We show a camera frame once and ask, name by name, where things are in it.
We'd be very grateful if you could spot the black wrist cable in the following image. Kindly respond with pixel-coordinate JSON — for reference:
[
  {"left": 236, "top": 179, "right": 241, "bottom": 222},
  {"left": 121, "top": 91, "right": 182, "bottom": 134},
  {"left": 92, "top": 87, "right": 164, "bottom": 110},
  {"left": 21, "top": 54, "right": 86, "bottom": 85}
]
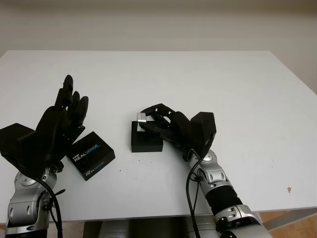
[
  {"left": 186, "top": 158, "right": 203, "bottom": 238},
  {"left": 37, "top": 177, "right": 66, "bottom": 238}
]

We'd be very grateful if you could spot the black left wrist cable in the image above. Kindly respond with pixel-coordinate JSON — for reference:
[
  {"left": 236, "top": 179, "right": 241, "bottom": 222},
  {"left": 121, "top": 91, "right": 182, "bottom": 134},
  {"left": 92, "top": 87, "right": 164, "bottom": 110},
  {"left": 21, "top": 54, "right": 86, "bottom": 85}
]
[{"left": 37, "top": 177, "right": 66, "bottom": 238}]

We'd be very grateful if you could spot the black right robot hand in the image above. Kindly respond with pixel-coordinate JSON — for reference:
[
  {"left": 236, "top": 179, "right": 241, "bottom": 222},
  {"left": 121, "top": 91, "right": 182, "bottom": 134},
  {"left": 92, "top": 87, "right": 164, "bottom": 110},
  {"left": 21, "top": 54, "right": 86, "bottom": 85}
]
[{"left": 140, "top": 103, "right": 200, "bottom": 153}]

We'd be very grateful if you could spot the black box base with insert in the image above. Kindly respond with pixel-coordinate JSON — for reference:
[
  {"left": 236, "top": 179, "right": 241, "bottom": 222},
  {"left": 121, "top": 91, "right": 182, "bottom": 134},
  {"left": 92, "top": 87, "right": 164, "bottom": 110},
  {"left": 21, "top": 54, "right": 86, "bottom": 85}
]
[{"left": 131, "top": 120, "right": 164, "bottom": 153}]

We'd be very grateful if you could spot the grey right robot leg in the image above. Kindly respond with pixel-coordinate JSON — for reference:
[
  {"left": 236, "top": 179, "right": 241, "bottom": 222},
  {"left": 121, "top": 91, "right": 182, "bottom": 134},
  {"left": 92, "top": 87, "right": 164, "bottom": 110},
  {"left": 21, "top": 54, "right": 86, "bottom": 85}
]
[{"left": 185, "top": 217, "right": 216, "bottom": 238}]

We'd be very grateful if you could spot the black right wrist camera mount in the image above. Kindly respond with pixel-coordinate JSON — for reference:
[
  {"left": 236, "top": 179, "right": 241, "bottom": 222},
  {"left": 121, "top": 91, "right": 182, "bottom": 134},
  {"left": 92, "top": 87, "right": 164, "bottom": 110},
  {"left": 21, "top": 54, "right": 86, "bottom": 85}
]
[{"left": 190, "top": 112, "right": 217, "bottom": 159}]

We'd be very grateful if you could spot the dark robot pelvis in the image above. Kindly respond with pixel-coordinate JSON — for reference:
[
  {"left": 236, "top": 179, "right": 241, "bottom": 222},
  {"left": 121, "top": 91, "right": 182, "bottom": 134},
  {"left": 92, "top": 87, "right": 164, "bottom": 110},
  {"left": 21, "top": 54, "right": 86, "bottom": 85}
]
[{"left": 128, "top": 219, "right": 189, "bottom": 238}]

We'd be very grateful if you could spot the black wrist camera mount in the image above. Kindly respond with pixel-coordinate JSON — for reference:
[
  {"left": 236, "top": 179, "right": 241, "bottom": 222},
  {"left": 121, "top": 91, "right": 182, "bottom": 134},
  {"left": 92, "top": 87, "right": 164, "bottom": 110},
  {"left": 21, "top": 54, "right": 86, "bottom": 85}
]
[
  {"left": 190, "top": 112, "right": 217, "bottom": 159},
  {"left": 0, "top": 123, "right": 52, "bottom": 177}
]

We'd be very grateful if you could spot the grey robot leg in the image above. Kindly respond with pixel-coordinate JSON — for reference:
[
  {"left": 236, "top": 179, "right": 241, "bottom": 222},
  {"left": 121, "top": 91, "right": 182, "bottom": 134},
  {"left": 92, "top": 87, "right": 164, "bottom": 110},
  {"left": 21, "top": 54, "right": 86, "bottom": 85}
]
[
  {"left": 185, "top": 217, "right": 216, "bottom": 238},
  {"left": 99, "top": 220, "right": 132, "bottom": 238}
]

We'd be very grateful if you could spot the small silver depth camera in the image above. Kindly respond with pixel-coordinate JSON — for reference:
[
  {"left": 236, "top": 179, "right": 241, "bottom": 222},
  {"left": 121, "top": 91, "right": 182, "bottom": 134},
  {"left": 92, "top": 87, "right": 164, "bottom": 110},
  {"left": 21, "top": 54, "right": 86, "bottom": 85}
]
[{"left": 136, "top": 113, "right": 150, "bottom": 132}]

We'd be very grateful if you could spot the grey left robot leg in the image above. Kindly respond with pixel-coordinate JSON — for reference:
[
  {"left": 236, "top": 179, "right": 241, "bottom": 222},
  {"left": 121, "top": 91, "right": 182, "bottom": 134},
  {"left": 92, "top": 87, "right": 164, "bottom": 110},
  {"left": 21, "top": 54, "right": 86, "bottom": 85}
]
[{"left": 99, "top": 220, "right": 132, "bottom": 238}]

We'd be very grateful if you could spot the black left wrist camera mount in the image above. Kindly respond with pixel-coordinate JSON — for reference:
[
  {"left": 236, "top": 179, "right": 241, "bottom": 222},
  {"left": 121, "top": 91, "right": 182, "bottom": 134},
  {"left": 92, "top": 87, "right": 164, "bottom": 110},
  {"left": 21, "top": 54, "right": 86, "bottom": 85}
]
[{"left": 0, "top": 123, "right": 52, "bottom": 177}]

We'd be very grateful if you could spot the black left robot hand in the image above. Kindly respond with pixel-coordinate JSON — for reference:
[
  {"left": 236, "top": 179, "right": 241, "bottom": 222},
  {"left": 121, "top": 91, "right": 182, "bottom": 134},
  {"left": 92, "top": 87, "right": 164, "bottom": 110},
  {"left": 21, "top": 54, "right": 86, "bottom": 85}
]
[{"left": 36, "top": 75, "right": 89, "bottom": 166}]

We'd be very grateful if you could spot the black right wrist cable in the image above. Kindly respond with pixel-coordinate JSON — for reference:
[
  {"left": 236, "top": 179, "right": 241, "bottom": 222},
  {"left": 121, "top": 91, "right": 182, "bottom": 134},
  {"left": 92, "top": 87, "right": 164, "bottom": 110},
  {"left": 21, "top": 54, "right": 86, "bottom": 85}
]
[{"left": 186, "top": 158, "right": 203, "bottom": 238}]

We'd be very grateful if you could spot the black RealSense box lid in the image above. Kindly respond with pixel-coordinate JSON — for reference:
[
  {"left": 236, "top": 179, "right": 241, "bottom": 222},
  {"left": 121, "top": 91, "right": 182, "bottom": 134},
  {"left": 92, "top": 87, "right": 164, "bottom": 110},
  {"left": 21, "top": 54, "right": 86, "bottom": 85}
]
[{"left": 65, "top": 131, "right": 116, "bottom": 181}]

